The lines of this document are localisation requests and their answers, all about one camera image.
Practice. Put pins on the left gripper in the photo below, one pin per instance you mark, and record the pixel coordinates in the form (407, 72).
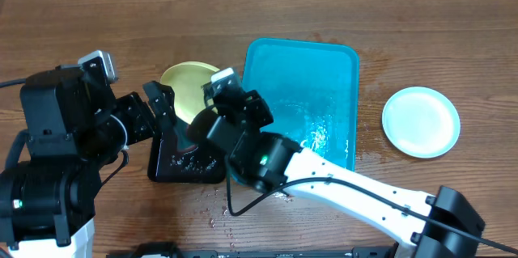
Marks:
(144, 126)

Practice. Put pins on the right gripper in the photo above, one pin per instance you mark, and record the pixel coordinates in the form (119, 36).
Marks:
(256, 101)

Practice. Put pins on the yellow-green plate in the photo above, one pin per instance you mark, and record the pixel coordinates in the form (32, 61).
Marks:
(186, 79)

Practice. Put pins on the light blue plate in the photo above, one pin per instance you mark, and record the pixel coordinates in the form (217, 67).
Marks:
(421, 122)

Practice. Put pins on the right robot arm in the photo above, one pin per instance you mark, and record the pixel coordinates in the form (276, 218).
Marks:
(422, 225)

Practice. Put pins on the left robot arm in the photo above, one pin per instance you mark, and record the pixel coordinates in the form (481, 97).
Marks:
(75, 126)

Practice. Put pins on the black plastic tray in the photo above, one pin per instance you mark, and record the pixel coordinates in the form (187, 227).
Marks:
(175, 159)

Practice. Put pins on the teal plastic tray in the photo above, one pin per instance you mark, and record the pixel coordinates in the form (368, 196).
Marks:
(312, 90)

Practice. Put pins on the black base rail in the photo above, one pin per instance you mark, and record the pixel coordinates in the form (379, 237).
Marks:
(171, 250)

